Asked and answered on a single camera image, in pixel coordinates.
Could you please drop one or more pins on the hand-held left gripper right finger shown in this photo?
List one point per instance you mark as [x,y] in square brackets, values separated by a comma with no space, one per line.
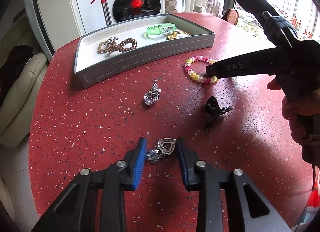
[184,164]

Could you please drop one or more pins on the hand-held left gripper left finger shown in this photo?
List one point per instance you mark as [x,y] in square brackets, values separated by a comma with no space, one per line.
[140,164]

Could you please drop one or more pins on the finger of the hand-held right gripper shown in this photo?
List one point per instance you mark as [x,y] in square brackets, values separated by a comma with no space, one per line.
[235,68]

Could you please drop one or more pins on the silver heart earring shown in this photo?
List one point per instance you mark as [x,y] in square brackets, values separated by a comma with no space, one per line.
[166,145]
[150,96]

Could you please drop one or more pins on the green translucent bangle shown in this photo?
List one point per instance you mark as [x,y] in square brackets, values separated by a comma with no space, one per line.
[165,30]

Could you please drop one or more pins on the grey jewelry tray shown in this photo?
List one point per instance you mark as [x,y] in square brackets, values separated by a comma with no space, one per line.
[95,44]

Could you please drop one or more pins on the person's right hand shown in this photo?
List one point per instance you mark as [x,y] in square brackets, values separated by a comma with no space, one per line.
[291,114]

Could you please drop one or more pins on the red window decal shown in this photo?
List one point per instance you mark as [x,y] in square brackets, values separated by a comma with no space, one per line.
[297,24]

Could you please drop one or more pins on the black claw hair clip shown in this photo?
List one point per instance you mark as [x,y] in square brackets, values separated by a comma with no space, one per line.
[212,108]

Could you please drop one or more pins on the brown chair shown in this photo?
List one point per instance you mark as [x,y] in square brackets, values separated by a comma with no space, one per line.
[231,16]

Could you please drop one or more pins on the white towel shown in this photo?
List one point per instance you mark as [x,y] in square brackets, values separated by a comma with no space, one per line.
[213,5]

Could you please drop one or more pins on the cream sofa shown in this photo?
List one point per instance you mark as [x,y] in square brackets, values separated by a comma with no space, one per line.
[20,91]

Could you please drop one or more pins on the white cabinet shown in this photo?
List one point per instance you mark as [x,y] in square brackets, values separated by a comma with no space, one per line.
[82,1]

